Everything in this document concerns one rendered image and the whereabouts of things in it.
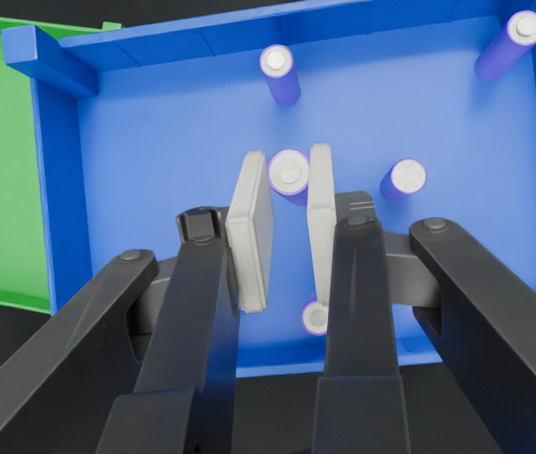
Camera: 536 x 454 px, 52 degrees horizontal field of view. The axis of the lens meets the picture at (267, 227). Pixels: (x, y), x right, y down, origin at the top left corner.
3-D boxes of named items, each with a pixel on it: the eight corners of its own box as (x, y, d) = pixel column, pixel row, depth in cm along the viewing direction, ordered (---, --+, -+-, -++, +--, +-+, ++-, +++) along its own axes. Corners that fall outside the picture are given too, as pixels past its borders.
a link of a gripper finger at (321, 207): (306, 213, 14) (334, 210, 14) (310, 143, 21) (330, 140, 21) (318, 309, 16) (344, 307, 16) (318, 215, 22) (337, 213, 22)
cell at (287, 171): (320, 167, 27) (310, 144, 20) (323, 204, 27) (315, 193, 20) (283, 172, 27) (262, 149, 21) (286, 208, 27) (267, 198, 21)
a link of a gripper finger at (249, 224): (267, 313, 16) (241, 315, 16) (275, 220, 22) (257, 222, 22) (250, 218, 15) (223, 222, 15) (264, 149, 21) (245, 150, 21)
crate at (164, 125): (530, 4, 34) (591, -69, 26) (569, 331, 33) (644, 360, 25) (70, 71, 37) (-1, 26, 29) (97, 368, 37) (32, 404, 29)
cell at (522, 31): (504, 49, 33) (544, 5, 27) (506, 79, 33) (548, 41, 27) (472, 54, 34) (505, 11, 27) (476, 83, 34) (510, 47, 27)
